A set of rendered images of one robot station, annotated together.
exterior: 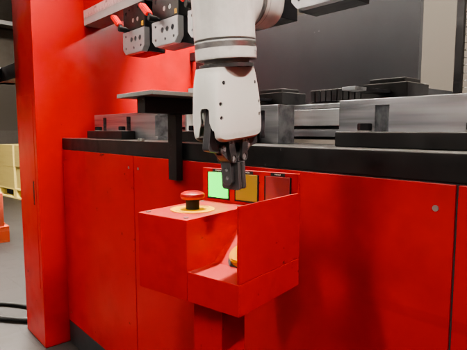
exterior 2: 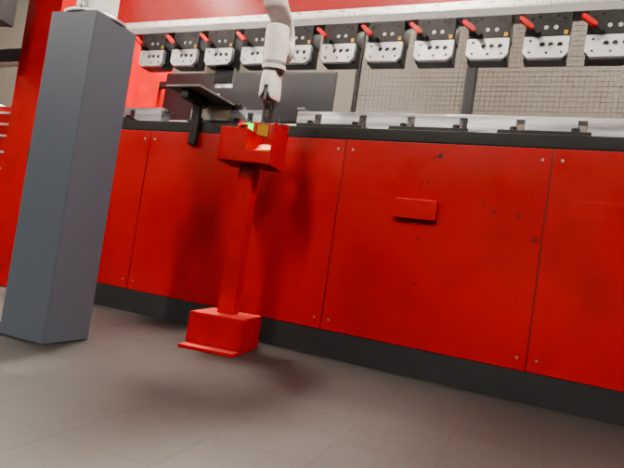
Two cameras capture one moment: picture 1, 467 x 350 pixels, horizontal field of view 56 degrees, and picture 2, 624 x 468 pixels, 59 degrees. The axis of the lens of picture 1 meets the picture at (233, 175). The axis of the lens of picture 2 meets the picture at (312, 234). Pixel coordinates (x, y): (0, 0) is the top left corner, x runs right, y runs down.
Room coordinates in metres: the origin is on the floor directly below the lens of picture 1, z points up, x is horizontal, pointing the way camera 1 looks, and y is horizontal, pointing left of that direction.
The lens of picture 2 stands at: (-1.24, 0.58, 0.37)
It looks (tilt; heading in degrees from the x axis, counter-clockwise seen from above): 2 degrees up; 336
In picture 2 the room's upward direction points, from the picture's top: 8 degrees clockwise
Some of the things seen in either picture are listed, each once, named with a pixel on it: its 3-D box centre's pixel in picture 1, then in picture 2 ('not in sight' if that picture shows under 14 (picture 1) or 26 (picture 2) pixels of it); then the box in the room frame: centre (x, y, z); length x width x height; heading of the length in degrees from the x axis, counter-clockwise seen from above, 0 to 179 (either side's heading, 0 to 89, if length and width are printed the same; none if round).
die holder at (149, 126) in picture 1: (129, 126); (128, 118); (1.69, 0.40, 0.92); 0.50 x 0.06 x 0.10; 41
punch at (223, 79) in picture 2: not in sight; (225, 77); (1.28, 0.03, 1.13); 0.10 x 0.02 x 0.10; 41
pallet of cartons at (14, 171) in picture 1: (42, 169); not in sight; (6.09, 2.65, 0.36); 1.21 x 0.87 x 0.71; 45
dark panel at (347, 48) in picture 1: (282, 76); (240, 110); (1.79, -0.19, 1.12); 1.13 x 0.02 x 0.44; 41
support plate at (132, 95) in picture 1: (178, 96); (201, 95); (1.18, 0.15, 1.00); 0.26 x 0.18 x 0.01; 131
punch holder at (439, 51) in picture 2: not in sight; (436, 43); (0.54, -0.61, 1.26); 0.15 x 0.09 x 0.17; 41
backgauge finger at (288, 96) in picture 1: (263, 96); not in sight; (1.38, -0.09, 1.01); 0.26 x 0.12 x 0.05; 131
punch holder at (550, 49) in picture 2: not in sight; (547, 39); (0.24, -0.87, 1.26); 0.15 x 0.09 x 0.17; 41
